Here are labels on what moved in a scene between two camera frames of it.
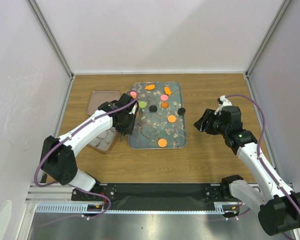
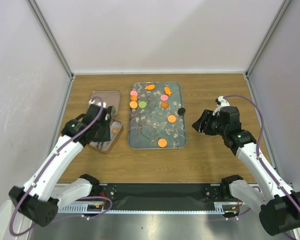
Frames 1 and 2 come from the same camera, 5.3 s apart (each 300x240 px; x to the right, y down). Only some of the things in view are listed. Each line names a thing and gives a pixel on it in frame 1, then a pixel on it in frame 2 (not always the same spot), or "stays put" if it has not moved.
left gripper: (129, 129) → (106, 135)
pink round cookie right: (164, 97) stays put
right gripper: (208, 115) stays put
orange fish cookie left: (150, 87) stays put
